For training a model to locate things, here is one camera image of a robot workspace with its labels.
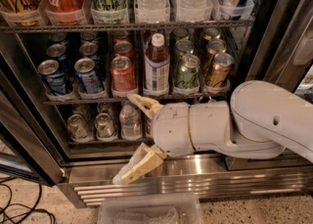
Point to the green lacroix can middle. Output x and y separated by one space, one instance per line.
182 47

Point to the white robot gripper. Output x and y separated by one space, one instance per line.
170 127

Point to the green can bottom left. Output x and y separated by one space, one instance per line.
79 129

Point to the steel fridge bottom grille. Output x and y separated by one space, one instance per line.
209 176

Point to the top wire shelf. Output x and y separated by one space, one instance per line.
120 26

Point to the water bottle bottom shelf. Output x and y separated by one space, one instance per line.
130 123

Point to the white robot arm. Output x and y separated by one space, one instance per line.
260 121

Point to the green lacroix can front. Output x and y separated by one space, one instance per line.
186 75

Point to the middle wire shelf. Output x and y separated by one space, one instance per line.
158 98

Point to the red coke can front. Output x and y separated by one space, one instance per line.
123 75

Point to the clear plastic bin on floor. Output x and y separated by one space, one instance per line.
176 208

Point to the blue pepsi can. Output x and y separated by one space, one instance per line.
90 50
58 52
54 77
88 76

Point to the iced tea bottle middle shelf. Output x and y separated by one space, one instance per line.
157 62

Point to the red coke can middle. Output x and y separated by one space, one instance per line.
124 48

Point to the gold can middle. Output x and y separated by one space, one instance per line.
213 47

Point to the blue pepsi can middle left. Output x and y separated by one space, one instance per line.
58 52

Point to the blue pepsi can front left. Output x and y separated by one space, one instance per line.
54 77

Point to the gold can front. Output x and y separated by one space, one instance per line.
219 70

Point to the open glass fridge door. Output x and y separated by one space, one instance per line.
34 130

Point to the red coke can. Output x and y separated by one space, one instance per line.
124 48
123 75

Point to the wire shelf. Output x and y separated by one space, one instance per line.
120 26
158 98

